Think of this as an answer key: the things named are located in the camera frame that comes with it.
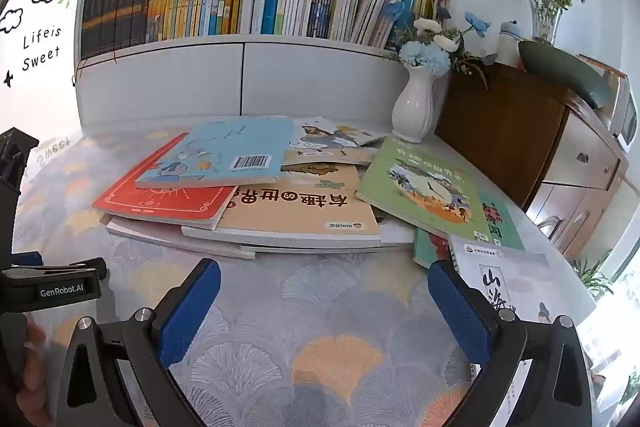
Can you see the blue and white artificial flowers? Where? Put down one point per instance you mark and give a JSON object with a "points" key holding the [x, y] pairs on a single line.
{"points": [[425, 54]]}

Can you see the black lettering wall sticker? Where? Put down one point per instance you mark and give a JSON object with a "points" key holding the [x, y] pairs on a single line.
{"points": [[42, 38]]}

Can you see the teal green book with girl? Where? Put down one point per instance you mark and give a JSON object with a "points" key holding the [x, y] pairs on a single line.
{"points": [[497, 219]]}

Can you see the white bottle with blue cap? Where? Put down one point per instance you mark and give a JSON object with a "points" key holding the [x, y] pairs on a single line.
{"points": [[509, 47]]}

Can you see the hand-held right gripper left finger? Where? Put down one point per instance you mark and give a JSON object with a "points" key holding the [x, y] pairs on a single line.
{"points": [[192, 307]]}

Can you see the green potted plant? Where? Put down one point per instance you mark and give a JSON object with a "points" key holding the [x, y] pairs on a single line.
{"points": [[595, 279]]}

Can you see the person's left hand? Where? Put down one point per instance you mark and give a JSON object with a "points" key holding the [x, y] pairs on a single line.
{"points": [[35, 387]]}

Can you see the light green book with bird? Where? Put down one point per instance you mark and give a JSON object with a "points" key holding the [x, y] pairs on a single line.
{"points": [[420, 187]]}

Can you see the clear glass vase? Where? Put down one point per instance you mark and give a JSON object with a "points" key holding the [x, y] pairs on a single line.
{"points": [[545, 22]]}

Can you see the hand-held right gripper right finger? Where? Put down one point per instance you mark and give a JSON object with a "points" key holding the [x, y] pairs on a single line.
{"points": [[460, 312]]}

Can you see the white bookshelf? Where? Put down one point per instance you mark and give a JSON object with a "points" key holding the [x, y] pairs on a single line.
{"points": [[175, 77]]}

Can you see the tan book with clock picture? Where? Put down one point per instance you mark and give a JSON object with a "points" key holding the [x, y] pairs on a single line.
{"points": [[300, 207]]}

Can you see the beige picture book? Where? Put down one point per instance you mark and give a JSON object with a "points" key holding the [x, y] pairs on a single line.
{"points": [[320, 156]]}

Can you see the light blue book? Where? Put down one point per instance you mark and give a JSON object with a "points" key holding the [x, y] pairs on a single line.
{"points": [[215, 147]]}

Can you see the black bird wall sticker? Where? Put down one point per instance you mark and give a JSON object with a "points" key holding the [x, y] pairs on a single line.
{"points": [[7, 79]]}

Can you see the white cartoon picture book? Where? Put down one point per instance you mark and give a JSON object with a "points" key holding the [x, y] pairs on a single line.
{"points": [[325, 132]]}

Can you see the red book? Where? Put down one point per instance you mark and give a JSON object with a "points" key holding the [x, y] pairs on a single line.
{"points": [[160, 202]]}

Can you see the silver grey appliance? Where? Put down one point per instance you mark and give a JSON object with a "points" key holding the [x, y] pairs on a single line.
{"points": [[625, 117]]}

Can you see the white book with robed girl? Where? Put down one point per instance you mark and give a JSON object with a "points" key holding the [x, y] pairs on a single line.
{"points": [[520, 277]]}

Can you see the ginkgo leaf patterned tablecloth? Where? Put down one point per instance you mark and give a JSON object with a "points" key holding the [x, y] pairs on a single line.
{"points": [[300, 307]]}

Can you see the brown wooden cabinet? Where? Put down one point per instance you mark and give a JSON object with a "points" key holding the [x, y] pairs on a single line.
{"points": [[500, 122]]}

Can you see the row of black books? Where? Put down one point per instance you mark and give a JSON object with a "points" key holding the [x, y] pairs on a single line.
{"points": [[115, 12]]}

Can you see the dark green oval object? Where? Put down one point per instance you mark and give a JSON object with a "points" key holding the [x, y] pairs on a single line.
{"points": [[565, 74]]}

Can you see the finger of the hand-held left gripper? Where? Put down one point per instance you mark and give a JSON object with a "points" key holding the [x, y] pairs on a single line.
{"points": [[92, 267]]}

